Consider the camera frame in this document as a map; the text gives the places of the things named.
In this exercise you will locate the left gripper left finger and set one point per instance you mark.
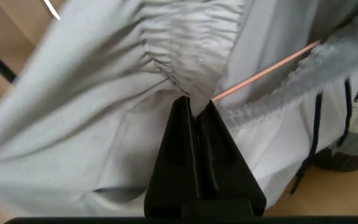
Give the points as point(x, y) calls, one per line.
point(172, 174)

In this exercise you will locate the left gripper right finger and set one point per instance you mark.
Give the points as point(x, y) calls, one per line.
point(228, 180)

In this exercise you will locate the pink clothes hanger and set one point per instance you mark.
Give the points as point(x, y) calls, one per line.
point(259, 73)

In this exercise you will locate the pale blue-grey garment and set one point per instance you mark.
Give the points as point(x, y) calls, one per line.
point(89, 93)

